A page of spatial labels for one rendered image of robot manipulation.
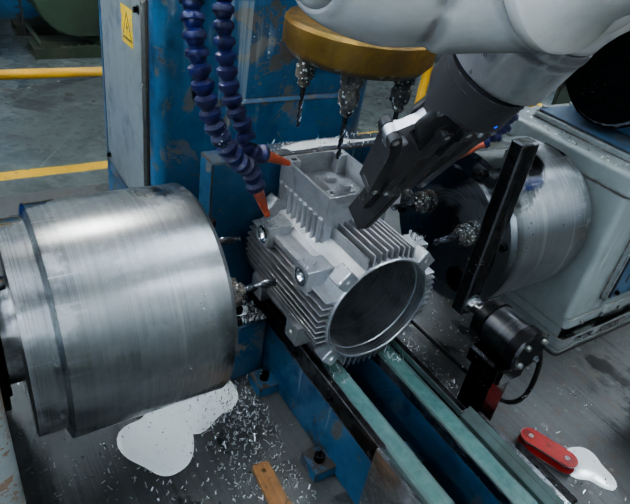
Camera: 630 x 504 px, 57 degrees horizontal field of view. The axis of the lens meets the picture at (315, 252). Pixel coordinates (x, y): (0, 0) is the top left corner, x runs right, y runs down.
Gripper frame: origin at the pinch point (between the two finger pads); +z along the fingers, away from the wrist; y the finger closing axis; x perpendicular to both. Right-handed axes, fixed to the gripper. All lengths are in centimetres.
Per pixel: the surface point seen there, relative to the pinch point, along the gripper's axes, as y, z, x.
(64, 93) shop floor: -29, 278, -246
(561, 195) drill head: -38.4, 6.8, 0.6
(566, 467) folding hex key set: -32, 24, 36
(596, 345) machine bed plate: -61, 32, 22
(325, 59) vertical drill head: 2.0, -5.0, -14.8
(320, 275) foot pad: 1.6, 13.0, 2.4
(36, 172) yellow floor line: 5, 225, -153
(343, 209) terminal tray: -3.5, 10.2, -4.5
